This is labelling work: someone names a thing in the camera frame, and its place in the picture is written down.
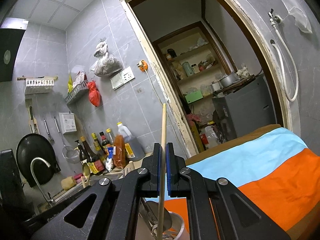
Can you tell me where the light wooden chopstick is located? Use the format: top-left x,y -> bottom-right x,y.
157,103 -> 167,240

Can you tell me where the gold metal spoon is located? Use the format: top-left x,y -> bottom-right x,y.
81,163 -> 91,188

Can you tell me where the large dark vinegar jug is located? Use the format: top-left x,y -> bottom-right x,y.
117,122 -> 145,161

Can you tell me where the orange-red spice bag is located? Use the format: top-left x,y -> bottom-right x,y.
113,134 -> 126,169

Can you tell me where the white blue seasoning packet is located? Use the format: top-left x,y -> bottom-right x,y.
105,146 -> 116,172

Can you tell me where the red-label sauce bottle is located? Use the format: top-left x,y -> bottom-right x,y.
99,132 -> 111,156

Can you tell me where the white plastic utensil caddy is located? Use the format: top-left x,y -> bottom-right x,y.
135,211 -> 190,240

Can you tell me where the yellow-cap sauce bottle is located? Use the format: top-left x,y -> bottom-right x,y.
91,133 -> 106,165

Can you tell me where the dark soy sauce bottle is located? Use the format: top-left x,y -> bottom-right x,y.
80,136 -> 105,175

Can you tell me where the green box on shelf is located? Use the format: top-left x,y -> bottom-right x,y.
185,90 -> 203,103

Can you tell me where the hanging mesh strainer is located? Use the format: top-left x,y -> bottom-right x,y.
54,117 -> 80,164

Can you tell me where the red plastic bag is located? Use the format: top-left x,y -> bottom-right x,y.
87,81 -> 101,107

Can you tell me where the yellow sponge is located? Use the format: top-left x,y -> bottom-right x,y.
61,176 -> 76,191

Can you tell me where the striped blue orange brown cloth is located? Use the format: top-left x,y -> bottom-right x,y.
145,123 -> 320,240

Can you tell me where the grey metal cabinet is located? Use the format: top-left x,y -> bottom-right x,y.
212,75 -> 277,141

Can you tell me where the hanging clear bag of goods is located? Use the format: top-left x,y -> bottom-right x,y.
89,41 -> 122,77

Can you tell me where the chrome sink faucet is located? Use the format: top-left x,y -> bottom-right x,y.
30,156 -> 57,207

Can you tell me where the metal cooking pot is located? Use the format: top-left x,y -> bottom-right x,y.
219,72 -> 240,88

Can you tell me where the black wok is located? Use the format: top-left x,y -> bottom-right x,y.
16,133 -> 61,187

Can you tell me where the black range hood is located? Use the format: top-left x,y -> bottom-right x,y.
0,17 -> 29,82

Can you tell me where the hanging white mesh bag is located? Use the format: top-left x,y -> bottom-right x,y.
281,0 -> 312,34

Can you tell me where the white wall socket panel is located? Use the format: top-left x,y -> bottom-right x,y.
110,67 -> 135,90

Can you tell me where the white wall box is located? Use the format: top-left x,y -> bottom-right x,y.
59,113 -> 77,134

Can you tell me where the orange wall plug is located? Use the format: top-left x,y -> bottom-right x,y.
137,60 -> 148,72

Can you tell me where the grey wall shelf rack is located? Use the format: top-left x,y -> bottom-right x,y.
65,80 -> 88,105

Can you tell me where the white plastic wall basket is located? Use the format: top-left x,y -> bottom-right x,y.
17,76 -> 58,95

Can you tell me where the white flexible hose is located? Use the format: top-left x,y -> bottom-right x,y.
269,21 -> 299,103

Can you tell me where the metal wall tap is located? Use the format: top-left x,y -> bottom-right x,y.
268,8 -> 283,25

